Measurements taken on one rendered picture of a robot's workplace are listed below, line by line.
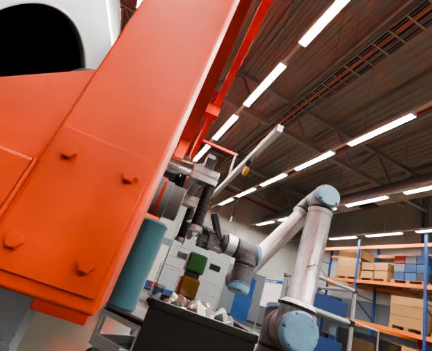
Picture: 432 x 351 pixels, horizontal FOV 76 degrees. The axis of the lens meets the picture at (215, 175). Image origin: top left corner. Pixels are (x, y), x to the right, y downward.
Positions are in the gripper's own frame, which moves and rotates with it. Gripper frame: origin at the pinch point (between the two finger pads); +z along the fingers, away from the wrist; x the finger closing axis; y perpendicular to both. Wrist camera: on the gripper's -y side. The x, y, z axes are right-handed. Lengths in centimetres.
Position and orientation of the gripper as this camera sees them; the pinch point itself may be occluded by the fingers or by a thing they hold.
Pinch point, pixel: (184, 221)
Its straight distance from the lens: 122.1
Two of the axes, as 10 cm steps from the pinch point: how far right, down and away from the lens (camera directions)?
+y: -3.1, 8.7, -3.8
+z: -9.2, -3.8, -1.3
